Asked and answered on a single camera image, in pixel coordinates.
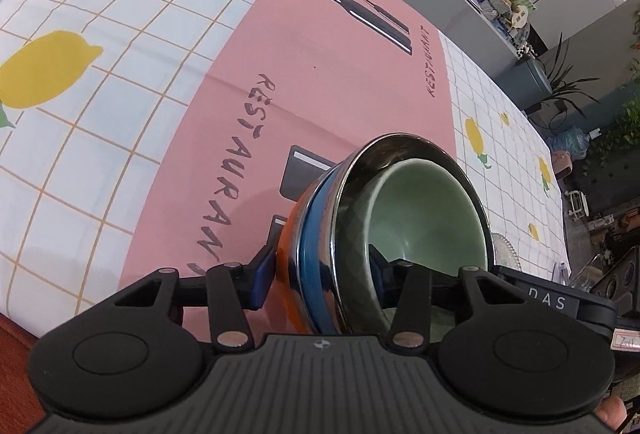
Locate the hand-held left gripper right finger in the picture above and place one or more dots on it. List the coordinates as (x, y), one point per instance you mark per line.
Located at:
(381, 279)

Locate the tall green houseplant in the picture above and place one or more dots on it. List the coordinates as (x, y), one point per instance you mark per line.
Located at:
(565, 79)

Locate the floral clear glass plate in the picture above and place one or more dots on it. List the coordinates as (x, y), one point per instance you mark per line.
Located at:
(506, 249)

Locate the pink printed placemat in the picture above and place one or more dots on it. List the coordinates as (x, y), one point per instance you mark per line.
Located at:
(200, 89)

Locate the grey trash bin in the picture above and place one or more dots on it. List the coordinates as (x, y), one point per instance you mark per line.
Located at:
(532, 84)

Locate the green ceramic bowl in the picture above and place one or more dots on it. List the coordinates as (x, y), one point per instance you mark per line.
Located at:
(425, 209)

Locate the stainless steel bowl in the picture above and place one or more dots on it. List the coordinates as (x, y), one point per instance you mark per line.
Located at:
(320, 234)

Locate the lemon checked tablecloth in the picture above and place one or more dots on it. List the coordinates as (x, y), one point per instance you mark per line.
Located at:
(75, 139)

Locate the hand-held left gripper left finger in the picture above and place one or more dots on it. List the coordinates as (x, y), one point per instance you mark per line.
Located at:
(260, 281)

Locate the blue water bottle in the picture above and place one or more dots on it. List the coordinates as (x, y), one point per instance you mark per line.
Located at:
(570, 144)

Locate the green bushy plant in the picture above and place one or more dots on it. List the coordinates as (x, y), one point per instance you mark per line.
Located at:
(617, 134)

